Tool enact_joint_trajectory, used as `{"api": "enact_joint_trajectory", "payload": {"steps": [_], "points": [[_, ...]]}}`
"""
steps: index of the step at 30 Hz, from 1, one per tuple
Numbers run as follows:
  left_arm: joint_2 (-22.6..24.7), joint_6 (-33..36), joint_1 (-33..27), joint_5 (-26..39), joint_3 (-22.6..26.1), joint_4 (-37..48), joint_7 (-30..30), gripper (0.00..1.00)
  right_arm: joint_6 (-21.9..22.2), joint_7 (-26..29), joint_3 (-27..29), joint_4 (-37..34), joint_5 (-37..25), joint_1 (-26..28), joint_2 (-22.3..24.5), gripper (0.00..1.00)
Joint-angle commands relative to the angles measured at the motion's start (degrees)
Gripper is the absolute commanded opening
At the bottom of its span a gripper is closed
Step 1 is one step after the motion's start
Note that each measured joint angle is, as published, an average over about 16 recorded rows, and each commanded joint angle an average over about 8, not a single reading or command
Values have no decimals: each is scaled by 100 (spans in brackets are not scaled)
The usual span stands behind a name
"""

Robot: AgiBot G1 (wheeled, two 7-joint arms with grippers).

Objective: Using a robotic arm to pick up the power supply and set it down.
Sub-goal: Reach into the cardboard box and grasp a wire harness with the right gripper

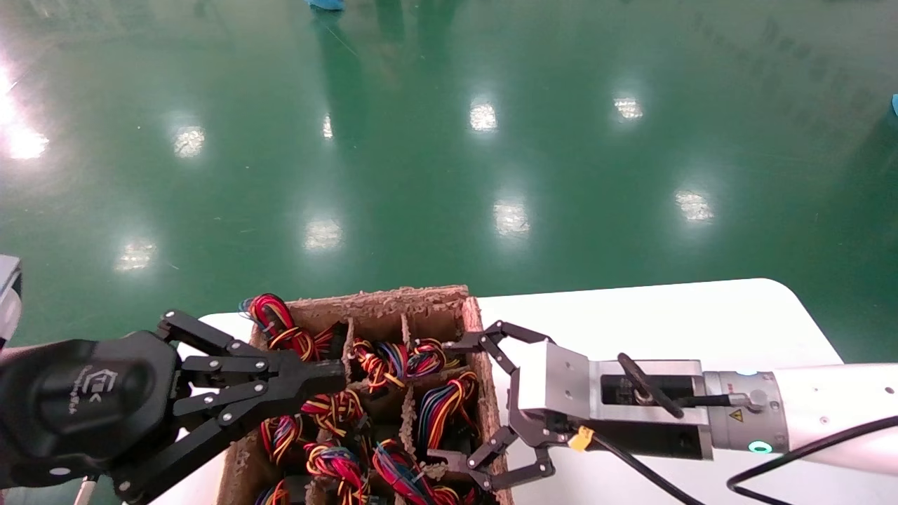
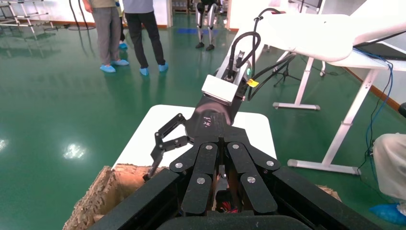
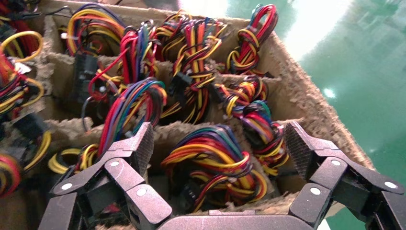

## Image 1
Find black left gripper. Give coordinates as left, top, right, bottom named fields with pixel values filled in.
left=0, top=310, right=348, bottom=505

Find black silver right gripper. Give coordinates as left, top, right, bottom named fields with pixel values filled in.
left=427, top=321, right=713, bottom=492

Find silver power supply multicolour wires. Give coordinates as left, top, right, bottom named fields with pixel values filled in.
left=417, top=370, right=481, bottom=462

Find brown cardboard divided box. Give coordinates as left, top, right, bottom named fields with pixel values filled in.
left=216, top=284, right=513, bottom=505

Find red blue yellow wire bundle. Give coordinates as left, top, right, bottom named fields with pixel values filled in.
left=260, top=414, right=305, bottom=465

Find yellow red purple wire bundle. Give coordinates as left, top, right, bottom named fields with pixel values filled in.
left=300, top=390, right=366, bottom=437

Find orange purple blue wire bundle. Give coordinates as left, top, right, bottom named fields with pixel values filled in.
left=349, top=337, right=462, bottom=393

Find red blue green wire bundle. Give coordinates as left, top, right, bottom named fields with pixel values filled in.
left=303, top=440, right=370, bottom=505

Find short black cable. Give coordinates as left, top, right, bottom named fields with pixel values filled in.
left=617, top=353, right=765, bottom=419

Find black cable with yellow tag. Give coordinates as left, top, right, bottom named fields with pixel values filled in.
left=570, top=415, right=898, bottom=505

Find blue red orange wire bundle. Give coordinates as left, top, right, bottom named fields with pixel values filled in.
left=370, top=439, right=486, bottom=505

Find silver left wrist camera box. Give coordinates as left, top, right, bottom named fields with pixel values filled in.
left=0, top=254, right=23, bottom=346

